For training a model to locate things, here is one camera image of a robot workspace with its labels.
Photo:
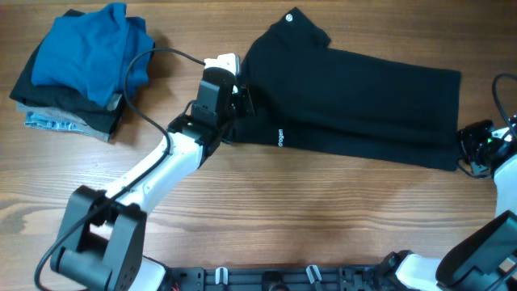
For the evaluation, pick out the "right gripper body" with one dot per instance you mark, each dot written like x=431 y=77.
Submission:
x=475 y=141

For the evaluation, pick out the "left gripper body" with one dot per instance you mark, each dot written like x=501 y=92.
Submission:
x=242 y=103

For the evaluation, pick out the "black t-shirt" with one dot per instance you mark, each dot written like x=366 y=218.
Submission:
x=309 y=96

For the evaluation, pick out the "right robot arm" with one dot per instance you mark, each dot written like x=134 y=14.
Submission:
x=475 y=263

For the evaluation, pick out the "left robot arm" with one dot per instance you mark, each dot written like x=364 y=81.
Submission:
x=101 y=237

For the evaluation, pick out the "grey folded garment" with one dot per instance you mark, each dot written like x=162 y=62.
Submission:
x=56 y=115

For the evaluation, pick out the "blue folded shirt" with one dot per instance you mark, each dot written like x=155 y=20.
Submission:
x=91 y=53

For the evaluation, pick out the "light blue denim garment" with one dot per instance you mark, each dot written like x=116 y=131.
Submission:
x=36 y=121

